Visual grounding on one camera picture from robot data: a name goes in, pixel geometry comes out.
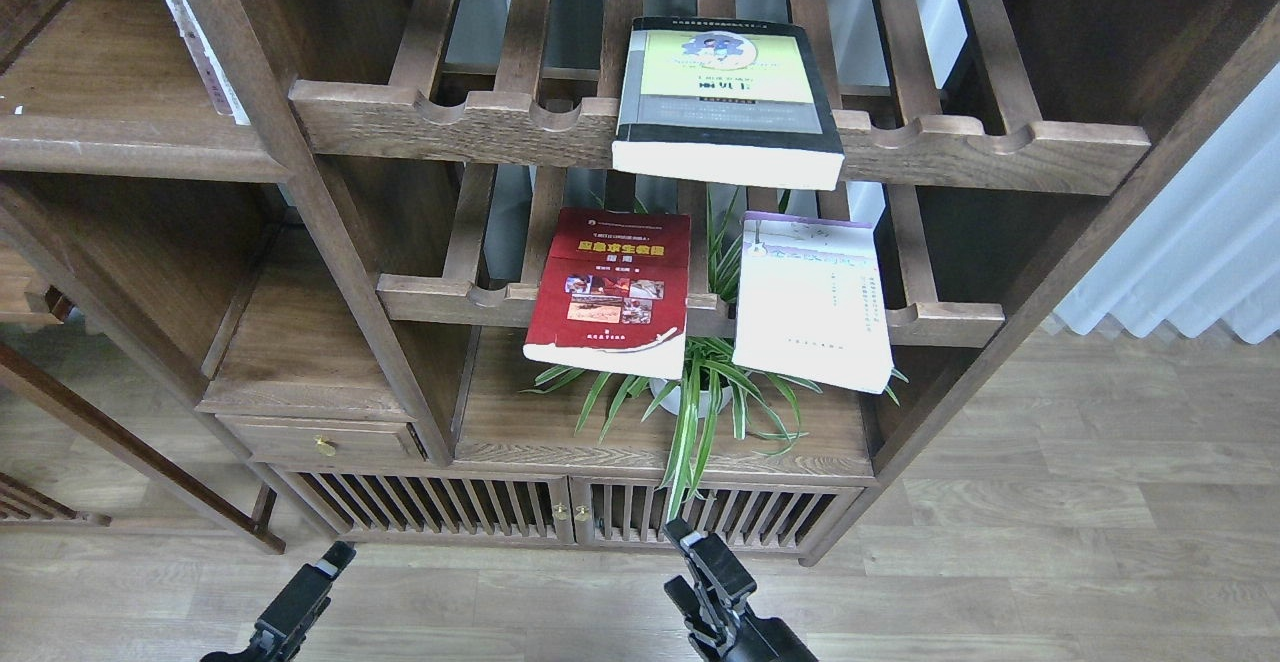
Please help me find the dark wooden bookshelf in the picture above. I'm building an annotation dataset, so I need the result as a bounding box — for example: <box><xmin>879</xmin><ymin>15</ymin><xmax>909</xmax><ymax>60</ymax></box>
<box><xmin>3</xmin><ymin>0</ymin><xmax>1277</xmax><ymax>565</ymax></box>

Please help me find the white curtain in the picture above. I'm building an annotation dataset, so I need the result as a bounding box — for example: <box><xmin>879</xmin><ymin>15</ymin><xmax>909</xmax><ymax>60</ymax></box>
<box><xmin>1044</xmin><ymin>70</ymin><xmax>1279</xmax><ymax>344</ymax></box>

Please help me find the red cover book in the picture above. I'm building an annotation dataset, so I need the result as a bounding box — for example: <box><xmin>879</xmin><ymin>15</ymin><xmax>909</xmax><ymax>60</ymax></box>
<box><xmin>524</xmin><ymin>207</ymin><xmax>691</xmax><ymax>379</ymax></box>

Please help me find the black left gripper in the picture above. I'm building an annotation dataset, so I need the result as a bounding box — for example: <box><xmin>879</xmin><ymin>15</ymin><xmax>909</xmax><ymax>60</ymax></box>
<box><xmin>200</xmin><ymin>542</ymin><xmax>356</xmax><ymax>662</ymax></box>

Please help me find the wooden furniture at left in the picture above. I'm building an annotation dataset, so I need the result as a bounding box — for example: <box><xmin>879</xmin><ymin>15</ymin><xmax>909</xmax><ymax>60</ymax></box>
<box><xmin>0</xmin><ymin>242</ymin><xmax>287</xmax><ymax>554</ymax></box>

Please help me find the brass drawer knob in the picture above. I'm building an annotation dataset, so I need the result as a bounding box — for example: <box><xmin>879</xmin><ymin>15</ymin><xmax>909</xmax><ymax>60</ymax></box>
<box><xmin>314</xmin><ymin>435</ymin><xmax>337</xmax><ymax>457</ymax></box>

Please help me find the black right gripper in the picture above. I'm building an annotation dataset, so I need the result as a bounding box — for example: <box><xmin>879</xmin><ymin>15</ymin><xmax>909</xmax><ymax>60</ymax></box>
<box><xmin>664</xmin><ymin>519</ymin><xmax>817</xmax><ymax>661</ymax></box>

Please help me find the green spider plant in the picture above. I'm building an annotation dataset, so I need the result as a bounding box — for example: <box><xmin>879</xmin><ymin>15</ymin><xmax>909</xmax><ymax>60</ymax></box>
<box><xmin>531</xmin><ymin>220</ymin><xmax>902</xmax><ymax>517</ymax></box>

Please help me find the white book upright on shelf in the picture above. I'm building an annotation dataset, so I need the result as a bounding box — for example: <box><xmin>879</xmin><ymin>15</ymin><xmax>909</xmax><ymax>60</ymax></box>
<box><xmin>165</xmin><ymin>0</ymin><xmax>251</xmax><ymax>125</ymax></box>

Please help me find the yellow and black book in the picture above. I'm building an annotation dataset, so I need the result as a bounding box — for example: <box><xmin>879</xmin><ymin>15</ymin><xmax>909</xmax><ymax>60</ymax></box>
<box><xmin>611</xmin><ymin>15</ymin><xmax>844</xmax><ymax>191</ymax></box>

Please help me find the white and purple book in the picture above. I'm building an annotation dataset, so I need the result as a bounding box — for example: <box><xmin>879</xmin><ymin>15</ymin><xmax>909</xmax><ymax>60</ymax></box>
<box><xmin>733</xmin><ymin>211</ymin><xmax>893</xmax><ymax>394</ymax></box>

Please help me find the white plant pot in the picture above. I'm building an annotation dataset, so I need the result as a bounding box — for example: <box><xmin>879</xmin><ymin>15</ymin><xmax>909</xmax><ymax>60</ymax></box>
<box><xmin>649</xmin><ymin>374</ymin><xmax>733</xmax><ymax>417</ymax></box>

